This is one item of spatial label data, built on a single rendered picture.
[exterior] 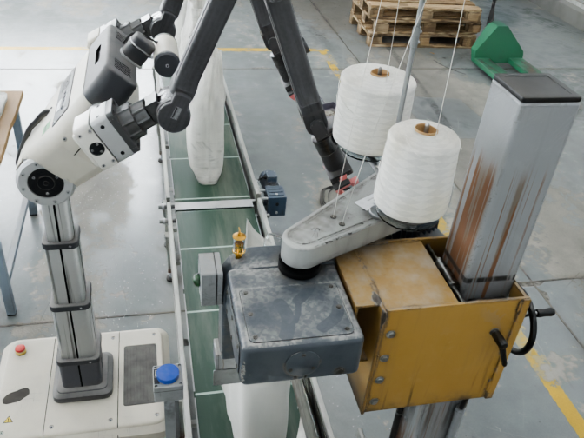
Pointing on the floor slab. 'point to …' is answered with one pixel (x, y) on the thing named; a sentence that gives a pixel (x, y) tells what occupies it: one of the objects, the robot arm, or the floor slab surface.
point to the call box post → (169, 419)
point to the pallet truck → (498, 49)
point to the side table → (11, 117)
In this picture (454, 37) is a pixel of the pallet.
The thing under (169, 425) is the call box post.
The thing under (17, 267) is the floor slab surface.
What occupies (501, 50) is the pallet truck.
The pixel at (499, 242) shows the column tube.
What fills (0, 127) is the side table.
